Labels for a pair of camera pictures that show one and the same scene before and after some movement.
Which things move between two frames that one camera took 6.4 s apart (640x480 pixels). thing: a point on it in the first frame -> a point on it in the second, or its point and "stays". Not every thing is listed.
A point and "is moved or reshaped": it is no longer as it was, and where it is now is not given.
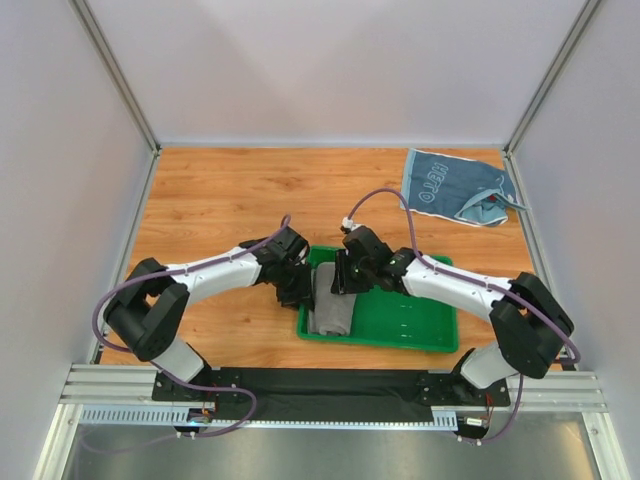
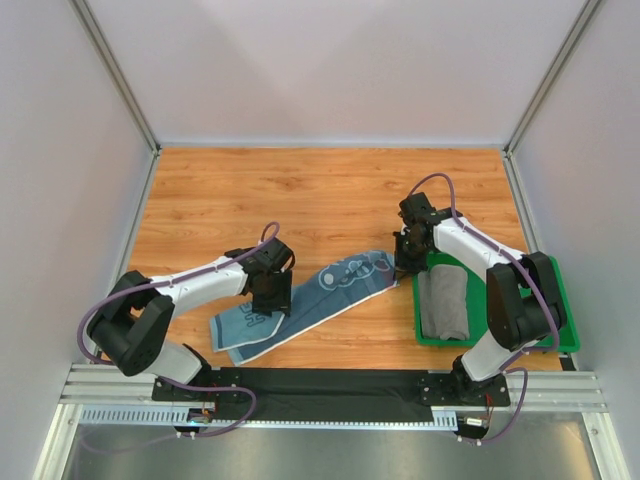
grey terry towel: [333, 313] -> [443, 302]
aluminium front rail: [124, 394] stays
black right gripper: [347, 275] -> [407, 257]
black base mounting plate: [330, 395] stays
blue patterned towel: [468, 191] -> [241, 333]
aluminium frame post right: [582, 21] stays
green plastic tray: [389, 318] is moved or reshaped
